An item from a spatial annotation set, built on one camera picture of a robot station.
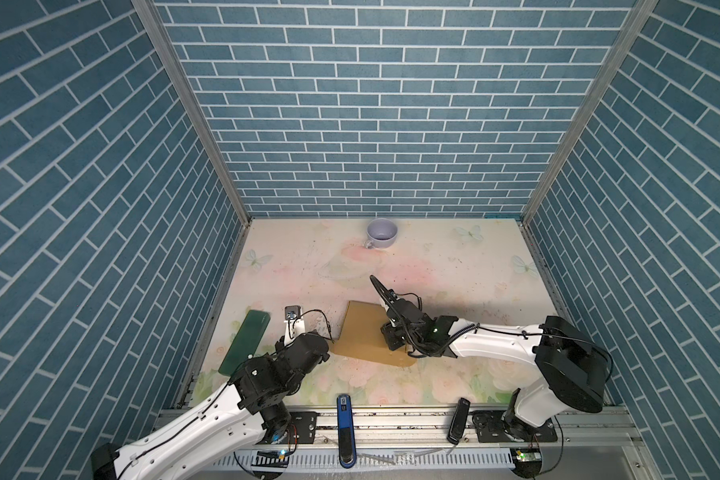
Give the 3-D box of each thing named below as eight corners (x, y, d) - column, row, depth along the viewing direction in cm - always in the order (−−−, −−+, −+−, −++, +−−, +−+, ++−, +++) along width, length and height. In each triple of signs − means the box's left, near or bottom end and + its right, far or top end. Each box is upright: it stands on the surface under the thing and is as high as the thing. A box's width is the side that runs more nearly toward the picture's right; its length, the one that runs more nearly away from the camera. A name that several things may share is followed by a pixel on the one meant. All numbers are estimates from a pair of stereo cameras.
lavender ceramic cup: (367, 253, 111) (367, 243, 106) (361, 229, 119) (361, 219, 114) (400, 247, 113) (401, 238, 108) (392, 224, 120) (393, 214, 116)
